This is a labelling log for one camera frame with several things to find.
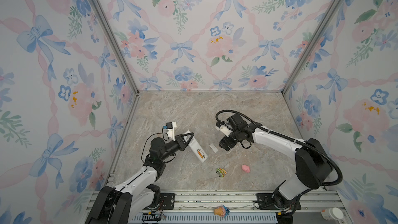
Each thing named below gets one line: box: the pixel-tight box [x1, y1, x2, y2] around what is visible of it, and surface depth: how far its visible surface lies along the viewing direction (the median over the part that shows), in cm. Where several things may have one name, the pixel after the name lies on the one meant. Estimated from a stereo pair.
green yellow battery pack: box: [216, 168, 227, 178], surface depth 83 cm
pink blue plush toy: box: [213, 204, 231, 219], surface depth 71 cm
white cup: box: [320, 207, 344, 221], surface depth 67 cm
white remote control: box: [183, 130, 209, 163], surface depth 79 cm
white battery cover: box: [209, 143, 219, 153], surface depth 94 cm
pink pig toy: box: [241, 164, 251, 173], surface depth 85 cm
